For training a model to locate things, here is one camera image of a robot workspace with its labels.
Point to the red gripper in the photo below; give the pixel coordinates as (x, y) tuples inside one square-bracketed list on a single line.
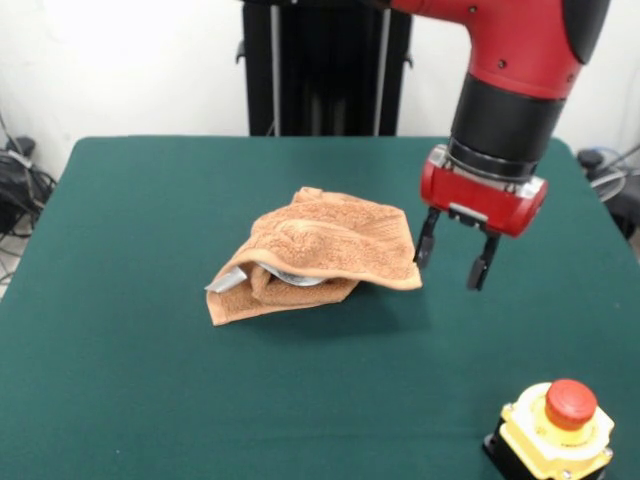
[(475, 200)]

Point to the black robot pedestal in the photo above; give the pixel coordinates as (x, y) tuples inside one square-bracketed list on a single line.
[(330, 75)]

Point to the orange terry towel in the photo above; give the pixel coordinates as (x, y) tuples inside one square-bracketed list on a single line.
[(325, 235)]

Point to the dark green table cloth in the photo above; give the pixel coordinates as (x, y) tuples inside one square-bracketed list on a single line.
[(150, 250)]

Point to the yellow emergency stop button box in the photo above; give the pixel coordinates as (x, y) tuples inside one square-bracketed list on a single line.
[(550, 440)]

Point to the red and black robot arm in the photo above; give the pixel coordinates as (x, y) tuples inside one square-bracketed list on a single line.
[(525, 40)]

